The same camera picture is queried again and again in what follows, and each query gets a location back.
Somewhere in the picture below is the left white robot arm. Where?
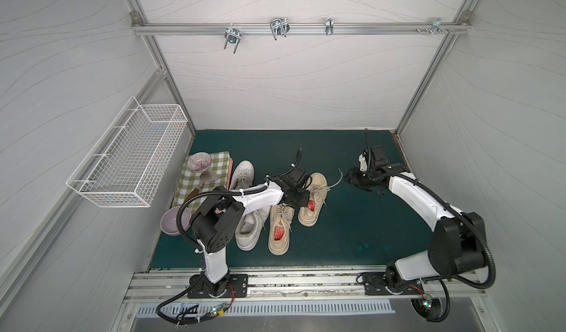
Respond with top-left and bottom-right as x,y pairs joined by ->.
175,166 -> 312,285

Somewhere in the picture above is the white sneaker front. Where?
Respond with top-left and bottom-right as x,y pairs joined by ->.
234,206 -> 271,251

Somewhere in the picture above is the purple saucepan wooden handle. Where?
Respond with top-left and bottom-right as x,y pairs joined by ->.
160,185 -> 202,236

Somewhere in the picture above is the white slotted cable duct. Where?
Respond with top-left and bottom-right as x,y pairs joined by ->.
136,299 -> 396,318

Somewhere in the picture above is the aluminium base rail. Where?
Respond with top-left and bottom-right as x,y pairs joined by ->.
123,267 -> 487,304

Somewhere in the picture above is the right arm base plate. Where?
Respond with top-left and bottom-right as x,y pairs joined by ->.
355,271 -> 424,296

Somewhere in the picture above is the white sneaker rear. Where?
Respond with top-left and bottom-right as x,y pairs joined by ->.
229,161 -> 254,191

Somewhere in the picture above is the metal crossbar rail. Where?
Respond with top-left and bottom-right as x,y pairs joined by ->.
132,21 -> 473,36

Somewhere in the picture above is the beige lace sneaker near front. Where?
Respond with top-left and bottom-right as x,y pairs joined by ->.
268,205 -> 295,255

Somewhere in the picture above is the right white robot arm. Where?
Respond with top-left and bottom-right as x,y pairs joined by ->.
346,146 -> 497,295

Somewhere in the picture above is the green checkered cloth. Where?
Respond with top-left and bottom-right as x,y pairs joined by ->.
171,151 -> 233,207

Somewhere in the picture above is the red insole in front sneaker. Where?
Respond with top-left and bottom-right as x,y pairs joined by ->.
273,225 -> 285,242

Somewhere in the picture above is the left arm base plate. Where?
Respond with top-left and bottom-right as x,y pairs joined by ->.
187,272 -> 249,299

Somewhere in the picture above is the metal bracket hook right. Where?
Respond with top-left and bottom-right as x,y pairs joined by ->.
415,18 -> 455,36

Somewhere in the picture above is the metal clip hook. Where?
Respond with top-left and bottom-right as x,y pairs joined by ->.
325,18 -> 334,36

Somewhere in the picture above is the beige lace sneaker with laces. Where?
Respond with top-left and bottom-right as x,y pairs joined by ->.
299,169 -> 343,227

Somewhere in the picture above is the red orange insole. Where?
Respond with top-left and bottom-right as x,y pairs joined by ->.
307,199 -> 316,212

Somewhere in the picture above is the white sneaker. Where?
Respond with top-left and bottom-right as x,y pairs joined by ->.
229,161 -> 254,191
234,206 -> 271,251

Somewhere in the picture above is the metal U-bolt hook middle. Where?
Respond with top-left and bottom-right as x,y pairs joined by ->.
269,18 -> 290,40

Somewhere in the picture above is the metal u-bolt hook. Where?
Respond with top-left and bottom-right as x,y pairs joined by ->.
223,27 -> 242,54
269,18 -> 290,40

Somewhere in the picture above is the white wire basket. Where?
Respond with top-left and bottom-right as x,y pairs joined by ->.
66,96 -> 187,208

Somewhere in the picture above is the metal U-bolt hook left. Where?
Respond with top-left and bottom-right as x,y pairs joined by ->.
223,27 -> 242,54

